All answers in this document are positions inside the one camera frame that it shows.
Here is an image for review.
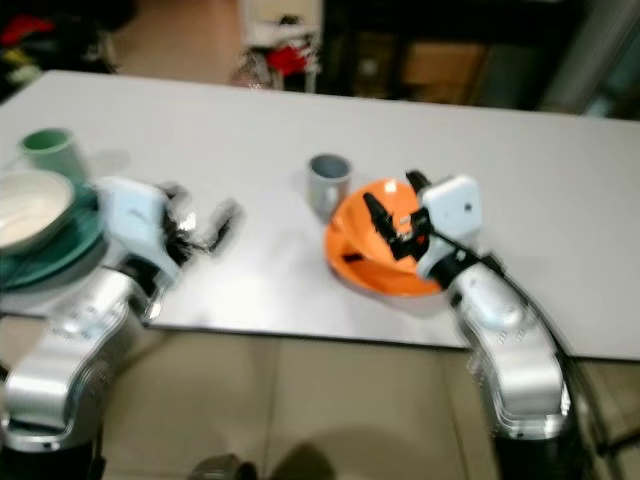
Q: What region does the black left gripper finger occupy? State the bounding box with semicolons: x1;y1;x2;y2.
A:
208;198;243;251

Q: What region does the orange bowl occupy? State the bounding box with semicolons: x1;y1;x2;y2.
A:
328;178;426;271

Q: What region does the orange plate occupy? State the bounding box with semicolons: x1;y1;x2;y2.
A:
323;225;446;298

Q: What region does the grey mug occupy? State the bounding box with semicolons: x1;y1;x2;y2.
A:
307;153;353;223

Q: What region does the brown cardboard box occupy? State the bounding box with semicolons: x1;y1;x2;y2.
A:
400;40;486;101

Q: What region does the teal plate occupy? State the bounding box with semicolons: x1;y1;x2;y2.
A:
0;180;109;293

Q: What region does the black shelf unit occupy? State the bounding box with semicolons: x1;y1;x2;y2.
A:
322;0;561;106

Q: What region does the cream bowl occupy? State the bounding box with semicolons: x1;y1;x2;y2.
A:
0;170;76;256

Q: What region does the green mug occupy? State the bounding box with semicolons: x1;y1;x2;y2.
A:
18;128;83;183

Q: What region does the red decoration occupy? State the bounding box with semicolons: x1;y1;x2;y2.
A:
265;45;309;79

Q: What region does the white furniture piece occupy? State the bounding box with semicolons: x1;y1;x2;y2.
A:
240;0;323;86

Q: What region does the grey curtain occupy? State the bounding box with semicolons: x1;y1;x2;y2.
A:
540;0;640;116

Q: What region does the grey robot foot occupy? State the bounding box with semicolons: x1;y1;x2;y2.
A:
190;452;256;480

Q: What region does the red and yellow item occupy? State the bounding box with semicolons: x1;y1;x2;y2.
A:
0;15;63;69

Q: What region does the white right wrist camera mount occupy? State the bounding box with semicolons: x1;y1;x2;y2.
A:
418;175;483;281

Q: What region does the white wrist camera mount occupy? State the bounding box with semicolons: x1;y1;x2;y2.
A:
102;176;193;293
418;175;483;281

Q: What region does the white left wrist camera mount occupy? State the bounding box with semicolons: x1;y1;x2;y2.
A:
102;176;193;293

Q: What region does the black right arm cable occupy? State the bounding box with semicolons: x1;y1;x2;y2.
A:
460;250;621;456

